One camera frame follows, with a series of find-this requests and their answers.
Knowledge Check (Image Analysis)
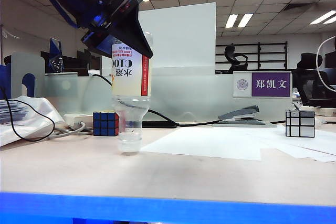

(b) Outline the stack of printed papers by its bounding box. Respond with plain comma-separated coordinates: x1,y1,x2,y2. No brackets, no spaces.
0,100,29,125

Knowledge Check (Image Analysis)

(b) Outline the grey metal bookend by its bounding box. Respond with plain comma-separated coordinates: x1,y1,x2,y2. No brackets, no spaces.
4,52,47,99

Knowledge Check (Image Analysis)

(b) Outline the black mesh office chair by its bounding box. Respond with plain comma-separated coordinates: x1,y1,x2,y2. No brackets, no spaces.
291,52,336,108

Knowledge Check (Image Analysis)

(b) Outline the white cable loop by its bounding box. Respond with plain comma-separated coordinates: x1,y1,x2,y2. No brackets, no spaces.
315,36,336,93

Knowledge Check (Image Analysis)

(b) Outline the thin black cable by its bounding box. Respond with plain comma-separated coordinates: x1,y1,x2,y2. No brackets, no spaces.
0,84,56,143

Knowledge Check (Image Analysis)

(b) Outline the grey stapler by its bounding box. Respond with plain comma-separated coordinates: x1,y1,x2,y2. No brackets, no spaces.
211,104,277,129

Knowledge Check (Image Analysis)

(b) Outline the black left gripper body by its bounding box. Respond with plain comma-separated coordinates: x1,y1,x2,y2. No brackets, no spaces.
89,0,152,36

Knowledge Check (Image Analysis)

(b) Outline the thick black cable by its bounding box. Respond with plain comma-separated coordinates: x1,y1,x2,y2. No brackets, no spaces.
91,73,286,127

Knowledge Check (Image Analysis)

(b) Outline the blue triangular trophy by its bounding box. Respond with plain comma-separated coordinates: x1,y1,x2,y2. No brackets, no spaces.
48,38,65,74

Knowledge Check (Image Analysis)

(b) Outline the clear plastic bottle with label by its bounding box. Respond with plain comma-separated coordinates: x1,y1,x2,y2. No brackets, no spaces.
111,31,154,156

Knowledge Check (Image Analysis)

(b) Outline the frosted glass desk divider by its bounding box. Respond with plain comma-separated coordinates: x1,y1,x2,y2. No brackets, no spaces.
44,73,292,123

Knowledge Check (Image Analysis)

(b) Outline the colourful Rubik's cube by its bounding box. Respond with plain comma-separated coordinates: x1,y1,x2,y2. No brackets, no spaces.
92,110,119,137

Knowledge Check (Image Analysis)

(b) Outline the white plastic bag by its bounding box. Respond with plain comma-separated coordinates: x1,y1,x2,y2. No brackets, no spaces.
0,95,66,148

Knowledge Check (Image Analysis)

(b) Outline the white paper sheet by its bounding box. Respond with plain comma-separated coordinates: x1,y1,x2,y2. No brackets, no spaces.
140,127,263,162
246,125,336,163

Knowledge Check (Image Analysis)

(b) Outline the grey power strip cable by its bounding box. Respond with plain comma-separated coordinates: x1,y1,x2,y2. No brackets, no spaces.
48,121,95,141

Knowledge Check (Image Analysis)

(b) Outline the silver mirror cube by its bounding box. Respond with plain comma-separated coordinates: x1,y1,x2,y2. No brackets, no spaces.
285,110,316,138

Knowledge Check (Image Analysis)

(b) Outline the purple and white name plate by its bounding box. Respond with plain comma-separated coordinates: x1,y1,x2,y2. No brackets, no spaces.
233,70,292,99

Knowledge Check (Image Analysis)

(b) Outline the white power strip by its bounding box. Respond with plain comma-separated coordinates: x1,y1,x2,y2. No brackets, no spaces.
62,113,95,131

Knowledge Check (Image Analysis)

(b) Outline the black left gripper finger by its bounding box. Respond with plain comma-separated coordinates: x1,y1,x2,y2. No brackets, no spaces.
80,30,120,59
110,7,154,59

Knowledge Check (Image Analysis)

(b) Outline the blue file holder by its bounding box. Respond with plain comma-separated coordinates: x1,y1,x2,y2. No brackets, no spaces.
0,65,36,100

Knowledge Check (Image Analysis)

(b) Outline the white partition board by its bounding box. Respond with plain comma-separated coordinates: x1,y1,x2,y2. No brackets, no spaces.
100,2,217,77

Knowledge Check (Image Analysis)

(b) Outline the black shelf rack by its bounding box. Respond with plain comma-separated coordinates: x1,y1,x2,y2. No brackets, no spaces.
215,41,288,71

